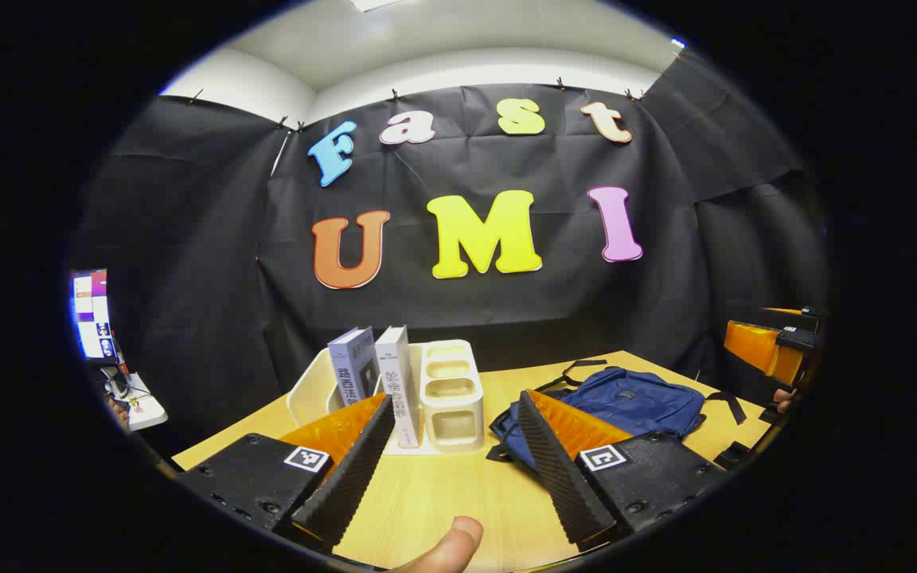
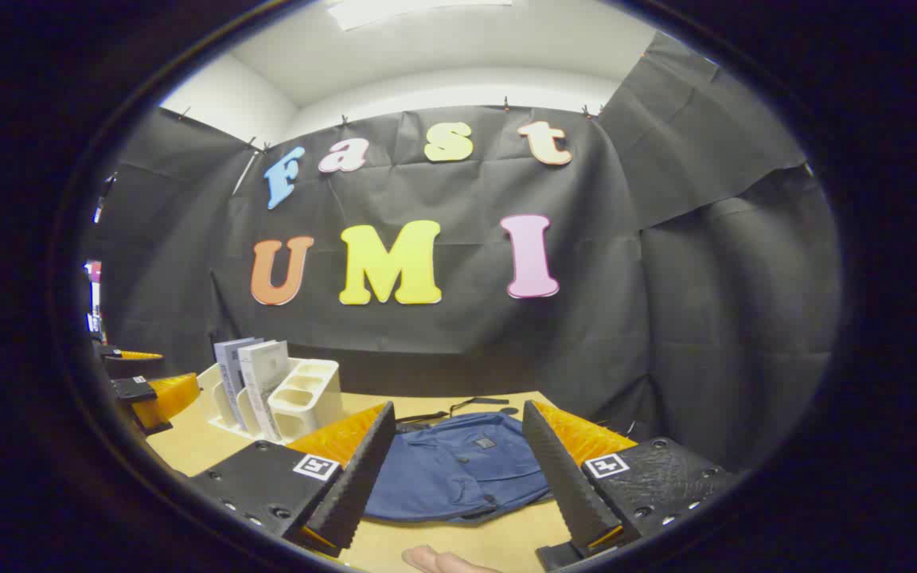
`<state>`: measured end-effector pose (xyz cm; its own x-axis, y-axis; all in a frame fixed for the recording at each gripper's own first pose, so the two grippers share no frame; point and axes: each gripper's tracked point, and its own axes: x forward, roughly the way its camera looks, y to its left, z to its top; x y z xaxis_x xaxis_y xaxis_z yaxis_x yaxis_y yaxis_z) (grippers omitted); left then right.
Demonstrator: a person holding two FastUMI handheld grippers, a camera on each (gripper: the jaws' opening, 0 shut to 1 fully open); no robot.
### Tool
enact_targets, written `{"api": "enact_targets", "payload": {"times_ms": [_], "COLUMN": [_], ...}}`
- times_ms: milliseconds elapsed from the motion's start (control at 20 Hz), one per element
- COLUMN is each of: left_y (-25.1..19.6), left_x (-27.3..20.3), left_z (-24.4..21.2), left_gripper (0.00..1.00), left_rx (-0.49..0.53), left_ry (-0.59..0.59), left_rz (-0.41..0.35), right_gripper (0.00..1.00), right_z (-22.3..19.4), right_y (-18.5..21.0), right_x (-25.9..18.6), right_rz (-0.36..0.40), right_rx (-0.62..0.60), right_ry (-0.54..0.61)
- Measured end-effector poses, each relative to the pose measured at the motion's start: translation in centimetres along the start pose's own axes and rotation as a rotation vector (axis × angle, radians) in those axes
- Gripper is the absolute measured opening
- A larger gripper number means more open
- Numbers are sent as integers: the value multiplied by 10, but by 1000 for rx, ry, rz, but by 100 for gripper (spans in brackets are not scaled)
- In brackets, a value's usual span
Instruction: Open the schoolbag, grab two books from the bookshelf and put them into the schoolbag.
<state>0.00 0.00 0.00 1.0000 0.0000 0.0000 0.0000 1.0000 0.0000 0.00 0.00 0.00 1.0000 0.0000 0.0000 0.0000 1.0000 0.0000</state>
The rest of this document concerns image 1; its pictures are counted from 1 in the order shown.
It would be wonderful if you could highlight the blue schoolbag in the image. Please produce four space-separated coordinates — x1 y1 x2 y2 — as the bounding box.
486 360 750 472

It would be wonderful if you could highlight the white book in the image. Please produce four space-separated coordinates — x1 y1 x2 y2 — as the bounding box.
375 325 422 450

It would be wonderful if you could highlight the computer monitor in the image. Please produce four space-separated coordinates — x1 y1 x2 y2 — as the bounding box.
70 269 118 364

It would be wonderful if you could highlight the grey-blue book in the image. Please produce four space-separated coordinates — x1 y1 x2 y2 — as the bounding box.
327 326 380 409

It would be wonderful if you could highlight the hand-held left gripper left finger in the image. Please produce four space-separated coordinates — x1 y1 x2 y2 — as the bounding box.
176 392 396 553

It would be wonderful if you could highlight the white side table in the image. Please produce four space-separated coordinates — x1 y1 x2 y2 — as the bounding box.
104 372 170 432

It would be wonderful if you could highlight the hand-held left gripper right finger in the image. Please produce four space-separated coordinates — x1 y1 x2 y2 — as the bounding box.
516 389 726 548

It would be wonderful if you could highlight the white plastic bookshelf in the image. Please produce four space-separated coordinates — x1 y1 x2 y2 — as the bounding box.
287 340 485 456

